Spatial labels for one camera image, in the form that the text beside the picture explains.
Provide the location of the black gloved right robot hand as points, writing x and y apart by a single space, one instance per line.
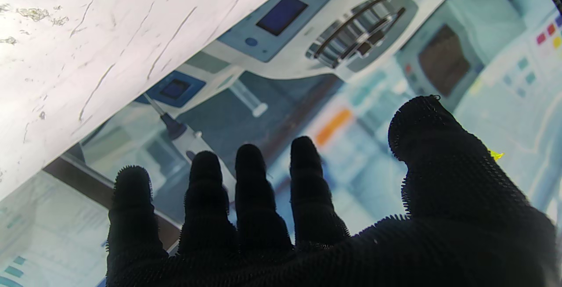
395 252

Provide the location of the printed laboratory backdrop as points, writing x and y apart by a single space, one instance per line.
307 102

